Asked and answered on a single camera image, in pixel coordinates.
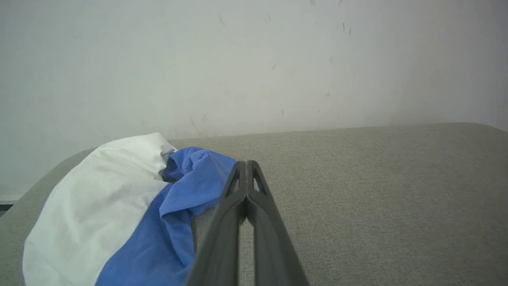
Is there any grey fabric sofa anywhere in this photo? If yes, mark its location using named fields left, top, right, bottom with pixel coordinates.
left=0, top=122, right=508, bottom=286

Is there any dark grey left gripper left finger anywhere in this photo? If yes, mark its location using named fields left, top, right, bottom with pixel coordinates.
left=186, top=160, right=248, bottom=286

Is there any blue and white T-shirt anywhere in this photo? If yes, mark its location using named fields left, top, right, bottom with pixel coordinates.
left=22, top=132, right=237, bottom=286

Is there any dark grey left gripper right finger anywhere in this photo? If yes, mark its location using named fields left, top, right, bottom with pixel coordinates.
left=246, top=160, right=311, bottom=286

